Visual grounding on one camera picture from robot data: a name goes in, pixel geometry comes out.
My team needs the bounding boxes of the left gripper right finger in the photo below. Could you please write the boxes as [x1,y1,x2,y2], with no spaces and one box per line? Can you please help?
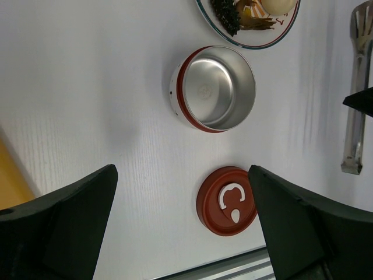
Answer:
[248,165,372,279]

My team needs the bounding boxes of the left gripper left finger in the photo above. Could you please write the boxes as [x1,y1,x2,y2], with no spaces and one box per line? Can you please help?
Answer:
[1,164,118,279]

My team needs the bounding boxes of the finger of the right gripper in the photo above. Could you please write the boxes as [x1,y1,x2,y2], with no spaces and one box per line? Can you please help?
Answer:
[343,87,373,117]

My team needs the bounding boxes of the metal food tongs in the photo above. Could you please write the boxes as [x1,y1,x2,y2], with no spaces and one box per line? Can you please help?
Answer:
[341,1,372,175]

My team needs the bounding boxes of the black seaweed piece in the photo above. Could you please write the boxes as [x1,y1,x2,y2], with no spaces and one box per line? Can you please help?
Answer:
[210,0,240,37]

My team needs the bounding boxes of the red lunch box lid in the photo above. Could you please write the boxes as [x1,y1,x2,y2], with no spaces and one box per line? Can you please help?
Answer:
[196,166,258,236]

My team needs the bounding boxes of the steel lunch box bowl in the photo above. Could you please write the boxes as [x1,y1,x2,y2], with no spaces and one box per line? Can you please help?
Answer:
[168,45,256,134]

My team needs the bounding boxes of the yellow wooden block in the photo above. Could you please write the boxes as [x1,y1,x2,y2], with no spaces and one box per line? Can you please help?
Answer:
[1,127,41,210]

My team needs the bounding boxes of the white patterned plate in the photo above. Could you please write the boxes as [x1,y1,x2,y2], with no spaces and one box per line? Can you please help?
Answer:
[196,1,300,50]

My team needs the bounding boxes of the round white bun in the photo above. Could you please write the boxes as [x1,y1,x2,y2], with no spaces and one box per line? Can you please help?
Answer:
[261,0,298,16]

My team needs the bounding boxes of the brown fried food piece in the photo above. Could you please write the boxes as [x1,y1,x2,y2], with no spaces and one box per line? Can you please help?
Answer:
[235,1,276,30]

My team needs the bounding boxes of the aluminium front rail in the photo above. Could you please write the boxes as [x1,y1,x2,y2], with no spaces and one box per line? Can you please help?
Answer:
[162,247,276,280]

